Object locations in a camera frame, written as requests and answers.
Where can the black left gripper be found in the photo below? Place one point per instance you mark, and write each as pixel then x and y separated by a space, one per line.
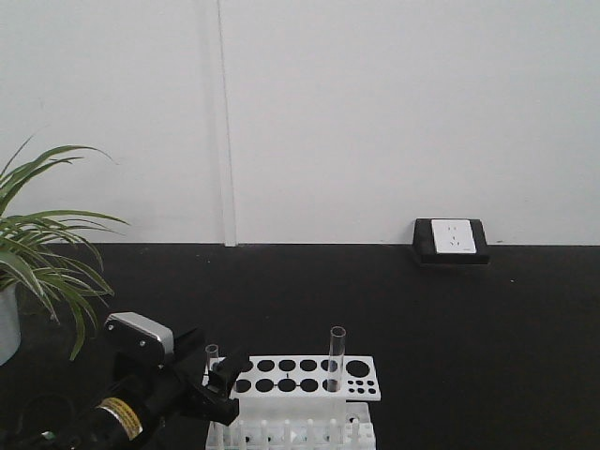
pixel 176 387

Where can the short clear test tube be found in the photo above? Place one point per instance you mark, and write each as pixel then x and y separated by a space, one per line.
pixel 211 357

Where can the tall clear test tube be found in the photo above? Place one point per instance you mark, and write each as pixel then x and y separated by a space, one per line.
pixel 335 358

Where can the white test tube rack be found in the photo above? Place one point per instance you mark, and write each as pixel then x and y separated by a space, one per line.
pixel 307 376

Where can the white pegged drying rack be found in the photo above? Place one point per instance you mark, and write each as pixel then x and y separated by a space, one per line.
pixel 323 424

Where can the white plant pot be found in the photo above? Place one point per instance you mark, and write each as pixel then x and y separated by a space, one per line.
pixel 10 330

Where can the green spider plant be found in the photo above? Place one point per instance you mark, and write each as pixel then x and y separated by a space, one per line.
pixel 45 254

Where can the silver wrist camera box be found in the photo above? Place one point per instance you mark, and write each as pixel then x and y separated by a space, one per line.
pixel 143 340

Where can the black socket mount block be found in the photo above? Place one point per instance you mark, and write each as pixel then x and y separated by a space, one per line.
pixel 423 245

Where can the white wall power socket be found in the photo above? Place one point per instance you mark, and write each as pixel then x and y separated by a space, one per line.
pixel 453 236

